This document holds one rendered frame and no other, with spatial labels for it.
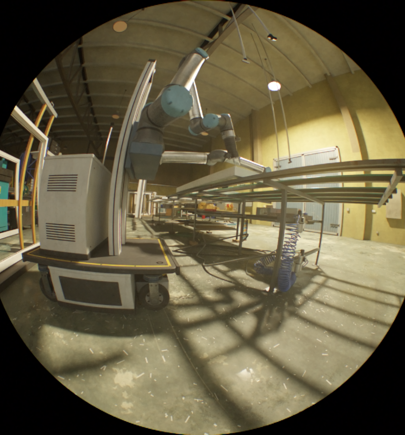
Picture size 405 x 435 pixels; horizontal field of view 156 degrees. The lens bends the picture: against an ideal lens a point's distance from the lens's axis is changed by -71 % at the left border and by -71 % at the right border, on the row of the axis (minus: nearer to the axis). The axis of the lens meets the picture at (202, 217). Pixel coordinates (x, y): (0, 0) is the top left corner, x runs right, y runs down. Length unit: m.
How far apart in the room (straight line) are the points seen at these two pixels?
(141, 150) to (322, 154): 7.82
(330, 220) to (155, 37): 11.46
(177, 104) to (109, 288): 0.86
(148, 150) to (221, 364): 0.96
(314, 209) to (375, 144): 4.48
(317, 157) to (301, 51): 5.60
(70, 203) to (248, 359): 1.07
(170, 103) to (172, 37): 8.08
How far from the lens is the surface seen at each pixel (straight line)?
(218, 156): 1.39
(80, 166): 0.82
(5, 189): 3.80
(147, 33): 8.80
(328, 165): 0.77
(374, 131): 8.31
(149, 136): 0.75
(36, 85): 2.31
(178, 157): 1.43
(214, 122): 0.90
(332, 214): 7.37
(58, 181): 0.88
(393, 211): 7.20
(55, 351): 0.83
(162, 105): 0.69
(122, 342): 0.78
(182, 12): 8.13
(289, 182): 1.12
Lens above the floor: 0.59
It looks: 3 degrees down
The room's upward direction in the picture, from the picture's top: 4 degrees clockwise
